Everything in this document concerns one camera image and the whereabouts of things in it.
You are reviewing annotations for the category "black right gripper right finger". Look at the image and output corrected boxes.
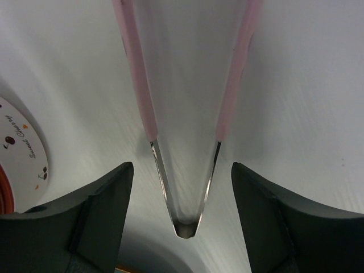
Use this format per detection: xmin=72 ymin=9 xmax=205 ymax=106
xmin=231 ymin=162 xmax=363 ymax=272

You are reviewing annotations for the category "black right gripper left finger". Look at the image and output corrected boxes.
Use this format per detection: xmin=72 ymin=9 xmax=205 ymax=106
xmin=1 ymin=162 xmax=134 ymax=272

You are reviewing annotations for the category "blue floral ceramic plate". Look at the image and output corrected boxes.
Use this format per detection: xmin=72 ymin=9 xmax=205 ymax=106
xmin=115 ymin=266 xmax=137 ymax=273

